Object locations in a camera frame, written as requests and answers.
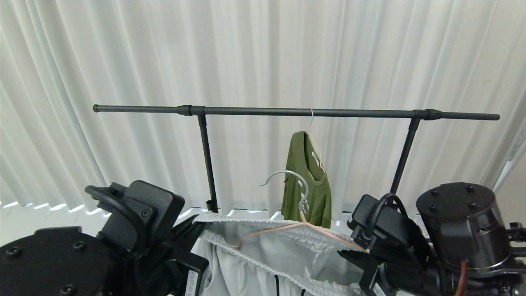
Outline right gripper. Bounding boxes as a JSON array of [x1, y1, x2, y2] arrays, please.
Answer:
[[337, 249, 454, 296]]

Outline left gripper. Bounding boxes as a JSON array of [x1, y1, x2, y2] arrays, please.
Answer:
[[136, 217, 211, 296]]

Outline pink clothes hanger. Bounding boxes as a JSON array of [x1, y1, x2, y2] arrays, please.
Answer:
[[230, 170, 370, 254], [305, 108, 326, 173]]

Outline green long-sleeved shirt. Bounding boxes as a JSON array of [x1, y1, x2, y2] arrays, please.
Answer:
[[281, 131, 332, 229]]

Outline pale grey shorts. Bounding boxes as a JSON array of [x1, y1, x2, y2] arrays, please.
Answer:
[[191, 211, 367, 296]]

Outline black clothes rack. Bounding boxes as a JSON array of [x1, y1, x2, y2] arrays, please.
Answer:
[[93, 104, 500, 214]]

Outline white curtain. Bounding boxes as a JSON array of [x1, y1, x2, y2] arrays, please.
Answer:
[[0, 0, 526, 222]]

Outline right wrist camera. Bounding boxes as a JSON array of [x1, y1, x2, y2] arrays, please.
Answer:
[[347, 194, 431, 268]]

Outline black cable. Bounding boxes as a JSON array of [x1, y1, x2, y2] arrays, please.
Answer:
[[85, 185, 149, 257], [361, 192, 408, 241]]

